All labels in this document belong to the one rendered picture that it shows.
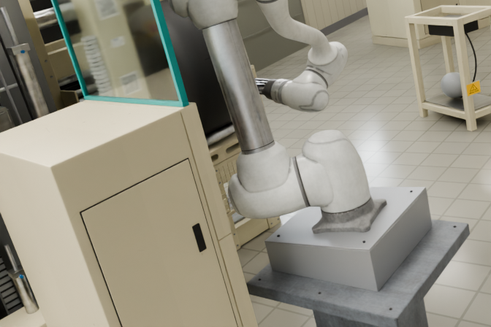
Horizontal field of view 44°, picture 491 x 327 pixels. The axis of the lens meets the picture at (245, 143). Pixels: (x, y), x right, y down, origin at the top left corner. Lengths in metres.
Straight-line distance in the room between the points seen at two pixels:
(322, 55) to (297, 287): 0.78
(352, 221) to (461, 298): 1.12
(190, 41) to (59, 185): 1.06
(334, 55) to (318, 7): 7.20
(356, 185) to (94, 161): 0.75
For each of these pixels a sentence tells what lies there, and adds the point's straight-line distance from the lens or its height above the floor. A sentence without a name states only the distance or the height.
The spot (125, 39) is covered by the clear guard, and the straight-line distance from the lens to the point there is 1.63.
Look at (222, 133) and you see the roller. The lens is 2.48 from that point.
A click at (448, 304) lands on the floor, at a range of 2.76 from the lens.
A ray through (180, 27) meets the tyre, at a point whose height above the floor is 1.37.
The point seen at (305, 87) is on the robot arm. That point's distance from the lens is 2.04.
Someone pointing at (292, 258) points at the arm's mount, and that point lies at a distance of 1.83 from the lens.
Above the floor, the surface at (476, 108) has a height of 0.13.
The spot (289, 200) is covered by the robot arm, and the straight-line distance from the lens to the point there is 1.73.
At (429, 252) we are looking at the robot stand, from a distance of 1.86.
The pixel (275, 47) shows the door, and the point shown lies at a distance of 8.30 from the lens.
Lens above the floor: 1.61
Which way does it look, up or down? 18 degrees down
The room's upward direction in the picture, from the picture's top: 15 degrees counter-clockwise
